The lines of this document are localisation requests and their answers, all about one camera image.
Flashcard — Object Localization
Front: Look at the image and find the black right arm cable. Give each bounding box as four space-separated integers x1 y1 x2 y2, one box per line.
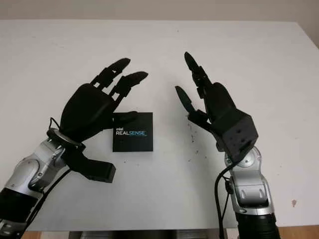
214 160 240 239

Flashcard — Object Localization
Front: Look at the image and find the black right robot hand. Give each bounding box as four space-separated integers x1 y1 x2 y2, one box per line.
174 51 238 137

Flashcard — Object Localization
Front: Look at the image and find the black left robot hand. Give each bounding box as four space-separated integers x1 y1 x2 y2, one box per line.
59 58 149 144

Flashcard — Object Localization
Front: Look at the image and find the black RealSense box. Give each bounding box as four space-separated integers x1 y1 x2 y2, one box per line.
112 112 154 153

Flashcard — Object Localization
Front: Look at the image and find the dark grey metal bar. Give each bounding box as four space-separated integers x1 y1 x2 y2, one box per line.
68 231 227 239

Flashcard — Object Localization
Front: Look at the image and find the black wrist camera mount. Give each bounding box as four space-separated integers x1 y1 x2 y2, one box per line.
47 128 117 184
215 109 259 163

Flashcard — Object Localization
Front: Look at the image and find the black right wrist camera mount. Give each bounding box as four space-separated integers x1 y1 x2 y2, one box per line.
215 109 259 163

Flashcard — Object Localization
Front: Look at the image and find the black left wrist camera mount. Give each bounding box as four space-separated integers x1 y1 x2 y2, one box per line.
47 128 117 184

